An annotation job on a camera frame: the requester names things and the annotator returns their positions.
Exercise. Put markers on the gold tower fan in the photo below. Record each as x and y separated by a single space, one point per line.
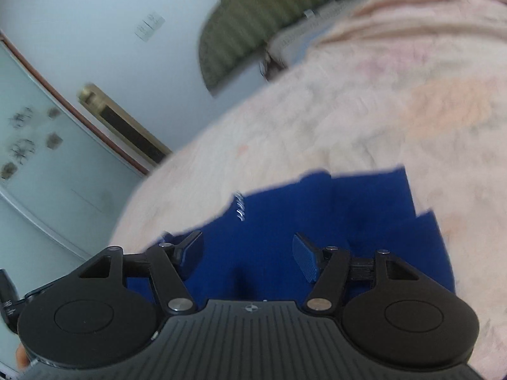
122 124

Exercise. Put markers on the pink bed blanket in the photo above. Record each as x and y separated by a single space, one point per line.
317 126

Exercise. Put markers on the white wall switch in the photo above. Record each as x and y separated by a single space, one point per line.
149 27

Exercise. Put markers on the frosted glass door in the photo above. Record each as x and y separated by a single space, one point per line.
47 174

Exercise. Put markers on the olive padded headboard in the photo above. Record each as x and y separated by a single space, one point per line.
253 16

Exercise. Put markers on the blue beaded sweater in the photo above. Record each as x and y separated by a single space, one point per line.
277 225

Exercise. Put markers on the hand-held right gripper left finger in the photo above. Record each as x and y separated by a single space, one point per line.
191 247

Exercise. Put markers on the peach quilt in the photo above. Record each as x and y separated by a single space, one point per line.
427 0

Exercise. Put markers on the beige pillow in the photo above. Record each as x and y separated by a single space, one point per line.
301 35

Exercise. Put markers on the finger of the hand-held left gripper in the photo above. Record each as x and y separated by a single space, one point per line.
39 289

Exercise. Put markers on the person's left hand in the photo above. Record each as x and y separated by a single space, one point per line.
21 357

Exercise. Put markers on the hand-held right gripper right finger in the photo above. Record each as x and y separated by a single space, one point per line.
305 259

